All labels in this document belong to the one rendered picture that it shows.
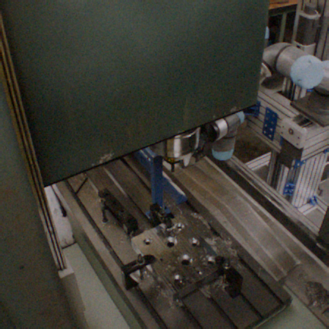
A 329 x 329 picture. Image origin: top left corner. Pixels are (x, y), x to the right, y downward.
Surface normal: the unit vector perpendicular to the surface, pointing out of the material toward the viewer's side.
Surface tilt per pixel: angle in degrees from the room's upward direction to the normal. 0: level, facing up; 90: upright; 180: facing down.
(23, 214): 90
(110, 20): 90
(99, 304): 0
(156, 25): 90
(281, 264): 8
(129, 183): 0
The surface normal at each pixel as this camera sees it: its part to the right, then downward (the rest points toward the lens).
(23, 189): 0.73, 0.44
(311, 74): 0.39, 0.55
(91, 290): -0.01, -0.76
